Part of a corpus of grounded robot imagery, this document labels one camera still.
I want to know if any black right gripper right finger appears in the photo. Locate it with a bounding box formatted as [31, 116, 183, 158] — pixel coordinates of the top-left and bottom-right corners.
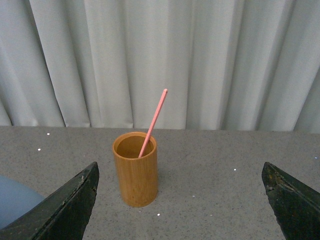
[261, 162, 320, 240]

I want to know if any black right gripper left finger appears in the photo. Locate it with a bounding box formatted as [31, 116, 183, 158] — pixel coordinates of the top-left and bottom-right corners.
[0, 161, 100, 240]

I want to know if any pink chopstick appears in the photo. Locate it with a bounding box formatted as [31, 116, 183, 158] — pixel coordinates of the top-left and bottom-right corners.
[138, 88, 168, 158]

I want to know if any blue cup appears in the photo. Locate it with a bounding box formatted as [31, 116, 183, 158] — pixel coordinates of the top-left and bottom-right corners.
[0, 175, 45, 229]

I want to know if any bamboo chopstick holder cup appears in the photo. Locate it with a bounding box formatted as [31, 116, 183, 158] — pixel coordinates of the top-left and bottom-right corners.
[112, 131, 158, 208]

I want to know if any white curtain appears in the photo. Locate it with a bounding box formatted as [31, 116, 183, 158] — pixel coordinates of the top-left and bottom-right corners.
[0, 0, 320, 133]

